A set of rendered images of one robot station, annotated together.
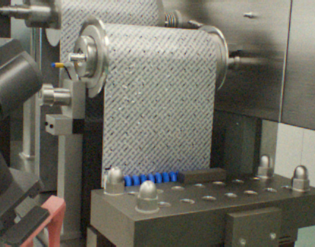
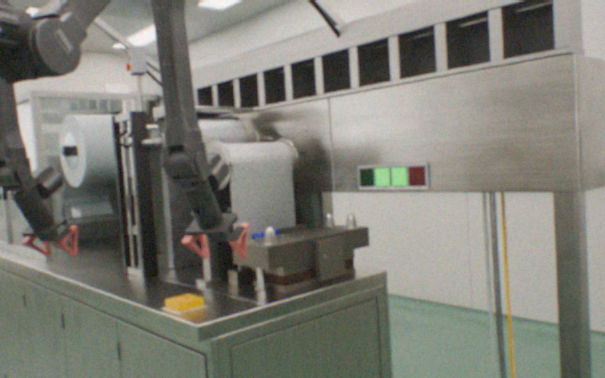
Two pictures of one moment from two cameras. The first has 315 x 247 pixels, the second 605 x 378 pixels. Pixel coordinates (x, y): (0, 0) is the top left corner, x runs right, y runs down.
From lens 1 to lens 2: 0.73 m
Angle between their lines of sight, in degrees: 13
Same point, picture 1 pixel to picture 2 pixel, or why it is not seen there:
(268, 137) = (327, 208)
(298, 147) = not seen: hidden behind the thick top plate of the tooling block
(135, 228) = (268, 251)
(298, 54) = (338, 149)
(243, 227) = (324, 247)
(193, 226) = (297, 249)
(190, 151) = (283, 217)
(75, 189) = (215, 250)
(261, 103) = (321, 182)
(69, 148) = not seen: hidden behind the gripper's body
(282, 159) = not seen: hidden behind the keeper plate
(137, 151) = (252, 218)
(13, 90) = (221, 175)
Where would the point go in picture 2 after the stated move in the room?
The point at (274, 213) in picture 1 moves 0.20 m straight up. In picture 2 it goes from (339, 239) to (335, 169)
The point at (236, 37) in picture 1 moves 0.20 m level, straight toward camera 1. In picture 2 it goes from (299, 144) to (303, 142)
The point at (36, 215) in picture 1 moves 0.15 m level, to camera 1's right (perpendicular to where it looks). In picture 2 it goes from (239, 229) to (307, 223)
